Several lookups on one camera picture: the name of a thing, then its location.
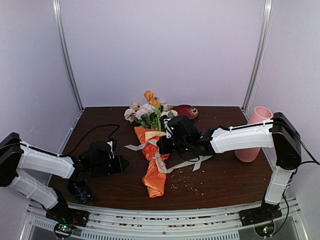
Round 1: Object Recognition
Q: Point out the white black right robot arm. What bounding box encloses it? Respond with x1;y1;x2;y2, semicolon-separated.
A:
156;112;302;221

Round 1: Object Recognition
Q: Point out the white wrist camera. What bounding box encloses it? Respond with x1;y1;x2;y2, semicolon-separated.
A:
106;138;117;159
160;115;174;139

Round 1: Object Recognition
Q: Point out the orange flower bouquet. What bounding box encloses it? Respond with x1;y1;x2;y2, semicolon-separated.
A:
124;90;178;198

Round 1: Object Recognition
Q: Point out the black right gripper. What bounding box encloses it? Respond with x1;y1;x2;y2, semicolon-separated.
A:
157;135;191;155

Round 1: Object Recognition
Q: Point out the left aluminium frame post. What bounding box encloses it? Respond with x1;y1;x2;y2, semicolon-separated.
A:
52;0;84;112

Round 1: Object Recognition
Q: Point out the grey printed ribbon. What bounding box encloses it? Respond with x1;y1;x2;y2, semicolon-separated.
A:
124;139;213;174

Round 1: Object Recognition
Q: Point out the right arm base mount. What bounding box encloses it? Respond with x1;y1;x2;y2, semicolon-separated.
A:
239;206;282;238

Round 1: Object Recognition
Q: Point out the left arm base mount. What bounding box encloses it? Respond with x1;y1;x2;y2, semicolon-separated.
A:
42;199;90;240

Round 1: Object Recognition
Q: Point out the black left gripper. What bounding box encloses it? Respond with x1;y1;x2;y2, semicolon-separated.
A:
91;154;129;177

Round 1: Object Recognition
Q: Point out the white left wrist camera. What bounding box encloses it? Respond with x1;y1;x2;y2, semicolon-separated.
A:
106;138;117;159

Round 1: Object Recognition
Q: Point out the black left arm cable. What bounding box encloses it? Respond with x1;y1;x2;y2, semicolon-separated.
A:
58;123;120;158

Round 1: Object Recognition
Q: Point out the dark blue cup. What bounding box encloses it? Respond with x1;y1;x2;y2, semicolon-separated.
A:
67;181;93;204

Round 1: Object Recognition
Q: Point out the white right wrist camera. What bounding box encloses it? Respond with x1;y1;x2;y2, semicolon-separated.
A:
160;115;174;139

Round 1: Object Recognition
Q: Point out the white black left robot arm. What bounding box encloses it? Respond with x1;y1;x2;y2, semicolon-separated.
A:
0;132;130;222

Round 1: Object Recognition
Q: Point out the pink cylindrical vase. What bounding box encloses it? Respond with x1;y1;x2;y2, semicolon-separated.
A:
234;106;273;163

